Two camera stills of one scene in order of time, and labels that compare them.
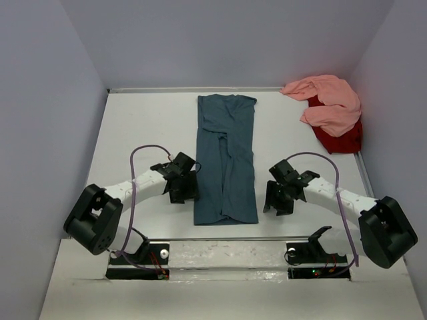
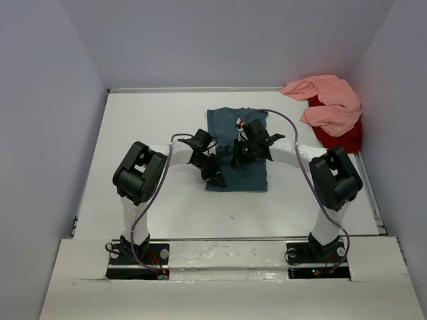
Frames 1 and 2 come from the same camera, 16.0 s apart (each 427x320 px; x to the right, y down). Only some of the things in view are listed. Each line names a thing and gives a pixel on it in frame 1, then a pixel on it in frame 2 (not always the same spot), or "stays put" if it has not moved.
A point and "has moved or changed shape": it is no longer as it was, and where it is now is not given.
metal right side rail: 363,174 stays put
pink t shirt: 341,109 stays put
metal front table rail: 227,238 stays put
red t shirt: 350,141 stays put
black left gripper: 191,192 -> 216,181
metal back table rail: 193,90 stays put
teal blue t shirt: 225,186 has moved or changed shape
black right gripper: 282,209 -> 237,159
